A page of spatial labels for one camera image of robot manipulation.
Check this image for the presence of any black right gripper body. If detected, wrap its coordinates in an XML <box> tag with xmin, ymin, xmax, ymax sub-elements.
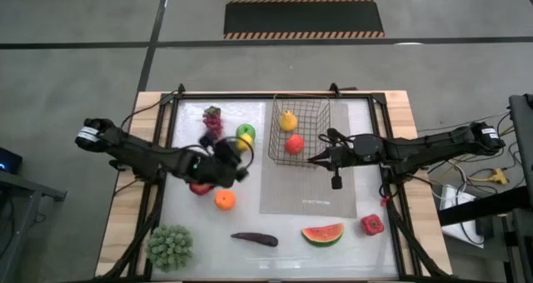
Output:
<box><xmin>326</xmin><ymin>134</ymin><xmax>386</xmax><ymax>171</ymax></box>

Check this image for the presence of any orange toy orange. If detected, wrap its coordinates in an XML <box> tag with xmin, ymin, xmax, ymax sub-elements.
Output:
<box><xmin>214</xmin><ymin>189</ymin><xmax>237</xmax><ymax>211</ymax></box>

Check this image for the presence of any grey woven placemat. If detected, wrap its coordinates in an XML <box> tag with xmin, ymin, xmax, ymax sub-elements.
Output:
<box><xmin>258</xmin><ymin>102</ymin><xmax>358</xmax><ymax>219</ymax></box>

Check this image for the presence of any black metal table frame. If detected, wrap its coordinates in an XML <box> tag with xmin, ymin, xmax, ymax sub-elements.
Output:
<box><xmin>94</xmin><ymin>82</ymin><xmax>455</xmax><ymax>283</ymax></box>

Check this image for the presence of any yellow toy pear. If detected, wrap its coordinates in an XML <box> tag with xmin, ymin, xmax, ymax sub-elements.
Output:
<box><xmin>278</xmin><ymin>109</ymin><xmax>299</xmax><ymax>133</ymax></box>

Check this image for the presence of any green bushy toy plant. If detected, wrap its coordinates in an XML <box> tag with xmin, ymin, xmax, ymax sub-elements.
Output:
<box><xmin>146</xmin><ymin>224</ymin><xmax>195</xmax><ymax>273</ymax></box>

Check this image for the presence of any black device with blue light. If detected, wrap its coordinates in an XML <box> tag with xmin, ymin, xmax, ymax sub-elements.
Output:
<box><xmin>0</xmin><ymin>146</ymin><xmax>24</xmax><ymax>176</ymax></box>

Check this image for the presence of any bright red toy apple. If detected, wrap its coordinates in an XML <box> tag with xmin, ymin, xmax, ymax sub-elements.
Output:
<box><xmin>284</xmin><ymin>133</ymin><xmax>306</xmax><ymax>156</ymax></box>

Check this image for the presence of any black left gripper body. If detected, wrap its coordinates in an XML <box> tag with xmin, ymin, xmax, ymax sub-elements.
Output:
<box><xmin>187</xmin><ymin>148</ymin><xmax>245</xmax><ymax>189</ymax></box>

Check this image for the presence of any red toy bell pepper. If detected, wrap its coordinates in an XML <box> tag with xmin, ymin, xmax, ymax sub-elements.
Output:
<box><xmin>360</xmin><ymin>214</ymin><xmax>386</xmax><ymax>237</ymax></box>

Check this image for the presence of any yellow power splitter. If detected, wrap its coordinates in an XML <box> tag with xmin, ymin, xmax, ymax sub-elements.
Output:
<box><xmin>469</xmin><ymin>168</ymin><xmax>510</xmax><ymax>186</ymax></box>

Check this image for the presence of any green toy apple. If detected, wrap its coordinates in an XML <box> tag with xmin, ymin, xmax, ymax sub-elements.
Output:
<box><xmin>235</xmin><ymin>123</ymin><xmax>257</xmax><ymax>145</ymax></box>

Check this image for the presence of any dark grey side desk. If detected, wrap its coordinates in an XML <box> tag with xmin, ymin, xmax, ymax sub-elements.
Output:
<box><xmin>0</xmin><ymin>168</ymin><xmax>67</xmax><ymax>283</ymax></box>

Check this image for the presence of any black side table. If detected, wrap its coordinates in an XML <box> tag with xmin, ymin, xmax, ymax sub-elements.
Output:
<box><xmin>436</xmin><ymin>186</ymin><xmax>533</xmax><ymax>283</ymax></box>

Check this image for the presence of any toy watermelon slice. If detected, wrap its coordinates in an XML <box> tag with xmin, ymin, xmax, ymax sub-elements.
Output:
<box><xmin>301</xmin><ymin>222</ymin><xmax>346</xmax><ymax>248</ymax></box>

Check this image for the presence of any wire mesh basket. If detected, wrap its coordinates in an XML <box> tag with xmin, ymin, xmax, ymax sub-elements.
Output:
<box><xmin>268</xmin><ymin>92</ymin><xmax>333</xmax><ymax>169</ymax></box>

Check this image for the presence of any white paper sheet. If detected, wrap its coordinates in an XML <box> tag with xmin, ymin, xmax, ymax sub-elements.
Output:
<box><xmin>439</xmin><ymin>184</ymin><xmax>487</xmax><ymax>250</ymax></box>

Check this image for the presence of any black upright panel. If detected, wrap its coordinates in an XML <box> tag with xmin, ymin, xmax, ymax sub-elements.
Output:
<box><xmin>507</xmin><ymin>93</ymin><xmax>533</xmax><ymax>192</ymax></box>

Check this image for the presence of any black hazard-striped floor mat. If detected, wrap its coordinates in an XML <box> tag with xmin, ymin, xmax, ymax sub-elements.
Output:
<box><xmin>223</xmin><ymin>0</ymin><xmax>386</xmax><ymax>41</ymax></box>

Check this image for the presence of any white glossy table sheet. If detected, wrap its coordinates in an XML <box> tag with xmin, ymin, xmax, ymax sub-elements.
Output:
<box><xmin>150</xmin><ymin>98</ymin><xmax>400</xmax><ymax>281</ymax></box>

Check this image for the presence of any dark purple toy eggplant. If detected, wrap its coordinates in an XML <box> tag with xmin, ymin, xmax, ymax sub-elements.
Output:
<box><xmin>230</xmin><ymin>231</ymin><xmax>280</xmax><ymax>248</ymax></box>

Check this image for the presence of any yellow toy lemon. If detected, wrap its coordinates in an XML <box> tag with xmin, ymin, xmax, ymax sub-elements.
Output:
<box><xmin>237</xmin><ymin>133</ymin><xmax>254</xmax><ymax>152</ymax></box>

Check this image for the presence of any purple toy grape bunch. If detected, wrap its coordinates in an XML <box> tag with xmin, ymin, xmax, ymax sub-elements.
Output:
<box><xmin>202</xmin><ymin>105</ymin><xmax>224</xmax><ymax>141</ymax></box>

